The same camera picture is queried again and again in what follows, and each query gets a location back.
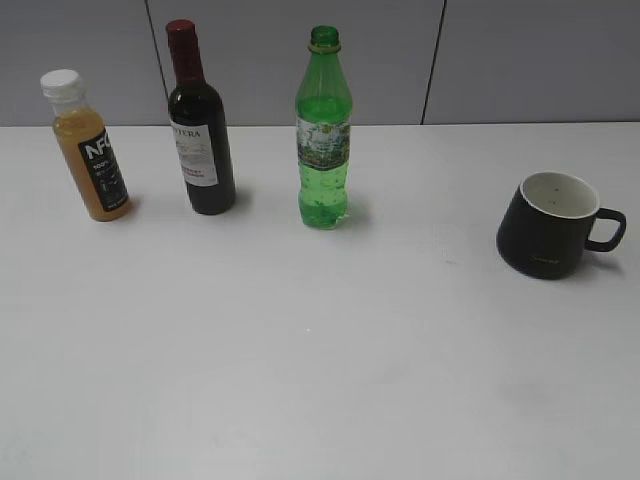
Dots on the green sprite bottle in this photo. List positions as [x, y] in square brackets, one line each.
[323, 106]

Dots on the black mug white inside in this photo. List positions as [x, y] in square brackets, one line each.
[551, 220]

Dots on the dark red wine bottle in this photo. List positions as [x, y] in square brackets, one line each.
[198, 122]

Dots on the orange juice bottle white cap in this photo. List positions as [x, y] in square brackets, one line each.
[85, 144]

